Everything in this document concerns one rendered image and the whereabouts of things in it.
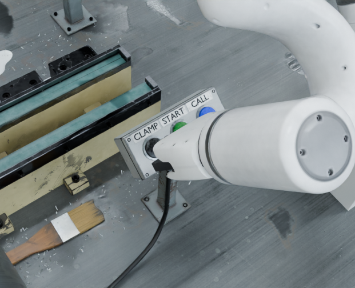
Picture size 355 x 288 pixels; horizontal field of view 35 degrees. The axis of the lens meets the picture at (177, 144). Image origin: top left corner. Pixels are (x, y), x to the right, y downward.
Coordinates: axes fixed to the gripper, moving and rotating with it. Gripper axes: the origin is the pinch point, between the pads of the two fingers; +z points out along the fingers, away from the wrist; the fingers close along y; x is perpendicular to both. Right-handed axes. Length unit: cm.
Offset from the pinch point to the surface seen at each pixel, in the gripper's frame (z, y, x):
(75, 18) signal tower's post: 58, -16, -26
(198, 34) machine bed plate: 48, -38, -10
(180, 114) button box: 6.4, -6.1, -2.3
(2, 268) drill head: 0.4, 26.7, 2.0
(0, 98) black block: 45.8, 9.8, -17.0
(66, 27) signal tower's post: 59, -13, -25
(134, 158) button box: 6.5, 3.5, -0.2
